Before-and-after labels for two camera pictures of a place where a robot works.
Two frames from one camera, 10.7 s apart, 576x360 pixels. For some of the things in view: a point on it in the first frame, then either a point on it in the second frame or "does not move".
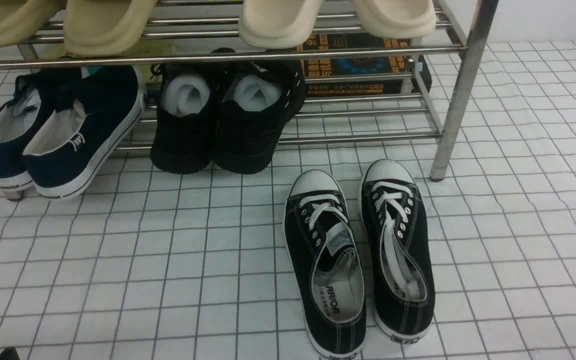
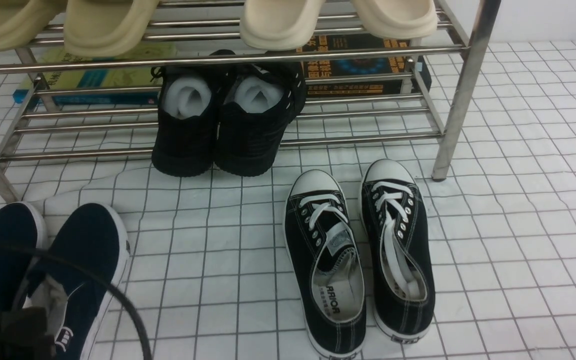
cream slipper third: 277,24 does not move
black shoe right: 256,99 does not move
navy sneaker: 97,114 to 78,275
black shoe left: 184,138 does not move
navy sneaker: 11,129 to 2,245
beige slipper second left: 103,28 does not move
